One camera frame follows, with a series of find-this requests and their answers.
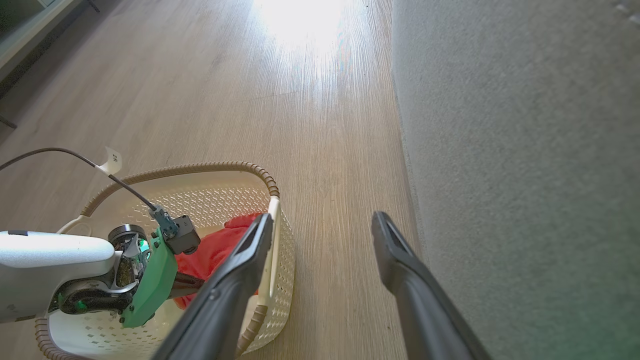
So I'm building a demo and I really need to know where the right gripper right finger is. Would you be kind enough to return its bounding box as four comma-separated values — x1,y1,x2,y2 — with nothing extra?
371,211,493,360

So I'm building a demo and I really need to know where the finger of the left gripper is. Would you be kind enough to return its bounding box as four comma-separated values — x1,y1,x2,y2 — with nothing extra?
172,272,206,301

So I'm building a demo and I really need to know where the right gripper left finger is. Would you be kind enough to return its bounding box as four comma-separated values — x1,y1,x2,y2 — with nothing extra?
150,213,275,360

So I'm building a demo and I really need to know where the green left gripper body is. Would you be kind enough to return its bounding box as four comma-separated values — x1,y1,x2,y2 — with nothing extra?
47,224,179,329

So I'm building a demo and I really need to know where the red cloth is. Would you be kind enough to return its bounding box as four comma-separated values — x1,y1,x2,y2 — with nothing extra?
172,212,266,310

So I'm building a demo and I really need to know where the grey and yellow sofa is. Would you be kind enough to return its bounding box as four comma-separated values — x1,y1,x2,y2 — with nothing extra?
391,0,640,360

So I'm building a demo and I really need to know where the cream perforated laundry basket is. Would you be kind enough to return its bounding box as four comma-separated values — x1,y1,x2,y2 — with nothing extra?
34,161,296,360

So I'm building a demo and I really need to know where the white low cabinet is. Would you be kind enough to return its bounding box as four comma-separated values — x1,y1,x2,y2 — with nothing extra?
0,0,101,131

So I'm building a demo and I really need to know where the dark grey wrist camera box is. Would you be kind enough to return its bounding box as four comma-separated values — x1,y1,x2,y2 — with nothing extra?
150,205,202,256

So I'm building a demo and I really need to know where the white cable label tag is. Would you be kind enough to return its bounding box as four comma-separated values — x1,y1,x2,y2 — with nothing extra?
97,146,123,176

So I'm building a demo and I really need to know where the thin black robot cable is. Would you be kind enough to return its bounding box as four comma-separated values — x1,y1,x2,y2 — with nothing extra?
0,147,158,211

